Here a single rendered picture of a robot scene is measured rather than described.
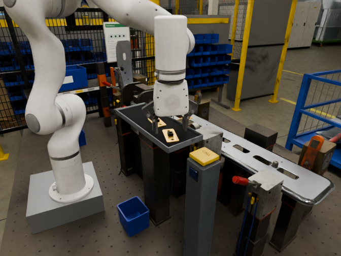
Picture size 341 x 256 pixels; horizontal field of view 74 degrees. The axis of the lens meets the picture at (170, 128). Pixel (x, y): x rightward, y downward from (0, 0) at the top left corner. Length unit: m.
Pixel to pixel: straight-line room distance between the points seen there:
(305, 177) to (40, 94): 0.96
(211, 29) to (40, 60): 3.24
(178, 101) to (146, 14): 0.25
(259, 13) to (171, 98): 3.52
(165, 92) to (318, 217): 0.92
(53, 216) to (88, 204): 0.14
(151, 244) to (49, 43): 0.81
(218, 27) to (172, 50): 3.38
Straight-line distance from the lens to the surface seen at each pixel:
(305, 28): 13.20
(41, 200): 1.15
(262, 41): 4.22
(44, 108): 0.90
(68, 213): 1.12
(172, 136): 0.72
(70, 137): 1.01
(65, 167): 1.04
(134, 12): 0.67
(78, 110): 0.99
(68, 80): 1.77
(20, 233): 1.20
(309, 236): 1.17
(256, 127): 1.14
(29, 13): 0.82
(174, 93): 0.64
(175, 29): 0.60
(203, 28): 3.80
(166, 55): 0.61
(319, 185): 0.92
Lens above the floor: 1.51
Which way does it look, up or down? 26 degrees down
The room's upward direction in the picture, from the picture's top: straight up
